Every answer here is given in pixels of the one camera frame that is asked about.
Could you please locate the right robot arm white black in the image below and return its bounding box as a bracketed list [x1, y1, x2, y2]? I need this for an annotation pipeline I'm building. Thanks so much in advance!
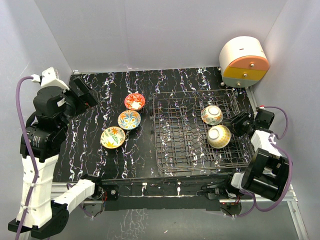
[201, 106, 292, 202]

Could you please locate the orange star leaf bowl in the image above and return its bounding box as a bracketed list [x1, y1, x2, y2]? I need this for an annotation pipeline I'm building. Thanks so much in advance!
[100, 126, 126, 149]

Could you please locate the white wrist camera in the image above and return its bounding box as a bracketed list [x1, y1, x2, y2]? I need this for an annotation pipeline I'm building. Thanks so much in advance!
[31, 67, 70, 91]
[250, 130, 280, 156]

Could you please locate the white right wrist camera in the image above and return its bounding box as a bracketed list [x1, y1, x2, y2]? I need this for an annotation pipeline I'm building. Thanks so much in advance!
[250, 130, 280, 156]

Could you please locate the dark wire dish rack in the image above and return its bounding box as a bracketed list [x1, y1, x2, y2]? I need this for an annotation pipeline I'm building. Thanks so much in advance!
[150, 89, 254, 174]

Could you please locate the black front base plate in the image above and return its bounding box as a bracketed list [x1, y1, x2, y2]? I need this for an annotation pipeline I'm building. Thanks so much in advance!
[99, 179, 254, 212]

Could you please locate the teal yellow sun bowl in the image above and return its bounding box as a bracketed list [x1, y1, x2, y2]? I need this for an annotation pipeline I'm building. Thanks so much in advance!
[207, 125, 231, 149]

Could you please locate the aluminium rail frame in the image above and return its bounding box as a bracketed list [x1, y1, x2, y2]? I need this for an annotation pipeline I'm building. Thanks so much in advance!
[23, 87, 310, 240]

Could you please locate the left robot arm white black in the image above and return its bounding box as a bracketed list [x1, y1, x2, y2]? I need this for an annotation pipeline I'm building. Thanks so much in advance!
[8, 75, 104, 240]

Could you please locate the orange green leaf bowl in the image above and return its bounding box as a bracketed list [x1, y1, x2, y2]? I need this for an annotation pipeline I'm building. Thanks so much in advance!
[200, 105, 223, 126]

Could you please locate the blue yellow floral bowl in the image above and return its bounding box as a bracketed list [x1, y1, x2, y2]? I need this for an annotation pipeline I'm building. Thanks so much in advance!
[117, 110, 141, 131]

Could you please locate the round white drawer cabinet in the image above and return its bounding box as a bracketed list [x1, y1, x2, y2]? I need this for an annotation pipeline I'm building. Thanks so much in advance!
[219, 36, 270, 88]

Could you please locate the red orange floral bowl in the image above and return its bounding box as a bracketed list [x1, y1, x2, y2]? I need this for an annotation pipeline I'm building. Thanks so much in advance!
[124, 93, 146, 111]

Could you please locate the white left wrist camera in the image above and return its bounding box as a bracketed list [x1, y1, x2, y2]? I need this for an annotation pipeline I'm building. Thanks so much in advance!
[31, 67, 70, 91]

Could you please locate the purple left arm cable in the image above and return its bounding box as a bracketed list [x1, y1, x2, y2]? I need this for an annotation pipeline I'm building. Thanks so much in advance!
[14, 75, 41, 240]

